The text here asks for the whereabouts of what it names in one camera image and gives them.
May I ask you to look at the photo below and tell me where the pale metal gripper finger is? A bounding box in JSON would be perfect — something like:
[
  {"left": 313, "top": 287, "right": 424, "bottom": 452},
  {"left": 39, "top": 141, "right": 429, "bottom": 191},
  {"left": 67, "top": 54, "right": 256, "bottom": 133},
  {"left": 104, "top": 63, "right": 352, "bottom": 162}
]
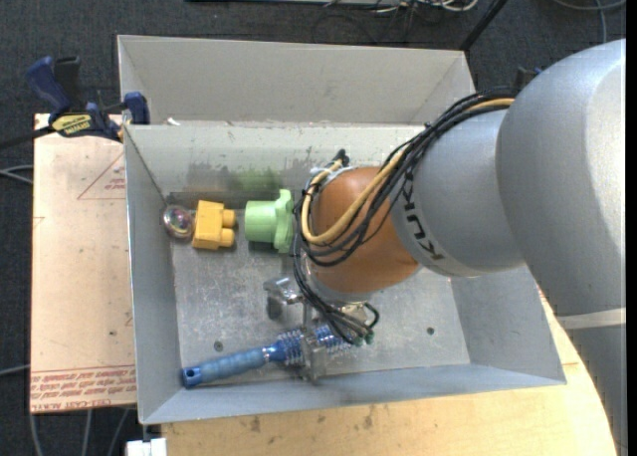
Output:
[
  {"left": 299, "top": 330, "right": 330, "bottom": 386},
  {"left": 262, "top": 276, "right": 303, "bottom": 322}
]

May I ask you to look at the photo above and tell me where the grey metal bin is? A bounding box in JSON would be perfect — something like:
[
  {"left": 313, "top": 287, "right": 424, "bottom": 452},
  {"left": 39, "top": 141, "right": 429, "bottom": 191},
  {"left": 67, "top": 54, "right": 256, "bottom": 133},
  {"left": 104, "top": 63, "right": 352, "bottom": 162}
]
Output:
[{"left": 116, "top": 34, "right": 568, "bottom": 426}]

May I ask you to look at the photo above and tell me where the light green plastic cylinder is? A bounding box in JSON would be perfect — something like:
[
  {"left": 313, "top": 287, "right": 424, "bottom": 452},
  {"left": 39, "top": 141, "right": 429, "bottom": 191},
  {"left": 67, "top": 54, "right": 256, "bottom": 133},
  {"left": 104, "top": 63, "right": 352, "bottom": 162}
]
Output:
[{"left": 243, "top": 188, "right": 296, "bottom": 254}]

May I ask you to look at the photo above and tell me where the yellow toy building block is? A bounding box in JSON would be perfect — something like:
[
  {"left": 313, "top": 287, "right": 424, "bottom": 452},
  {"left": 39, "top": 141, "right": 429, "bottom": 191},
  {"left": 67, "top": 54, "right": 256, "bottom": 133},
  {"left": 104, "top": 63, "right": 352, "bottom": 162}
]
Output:
[{"left": 191, "top": 199, "right": 237, "bottom": 252}]

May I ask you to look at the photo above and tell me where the clear glass ball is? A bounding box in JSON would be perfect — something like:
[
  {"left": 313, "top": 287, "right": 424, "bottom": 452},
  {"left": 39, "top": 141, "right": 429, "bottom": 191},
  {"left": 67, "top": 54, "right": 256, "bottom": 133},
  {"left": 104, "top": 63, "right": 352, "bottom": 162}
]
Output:
[{"left": 162, "top": 204, "right": 195, "bottom": 241}]

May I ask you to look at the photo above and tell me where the brown cardboard board red print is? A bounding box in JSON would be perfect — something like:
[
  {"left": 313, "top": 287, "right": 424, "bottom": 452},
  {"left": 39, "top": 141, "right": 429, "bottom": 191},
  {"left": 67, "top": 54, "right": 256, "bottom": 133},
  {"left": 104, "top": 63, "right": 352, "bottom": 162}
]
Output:
[{"left": 29, "top": 113, "right": 138, "bottom": 414}]

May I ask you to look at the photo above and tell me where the blue handled metal tool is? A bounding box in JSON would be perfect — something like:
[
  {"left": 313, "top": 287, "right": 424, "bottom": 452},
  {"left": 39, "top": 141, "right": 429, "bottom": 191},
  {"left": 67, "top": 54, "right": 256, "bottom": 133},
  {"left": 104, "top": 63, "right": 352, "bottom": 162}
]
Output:
[{"left": 179, "top": 324, "right": 360, "bottom": 390}]

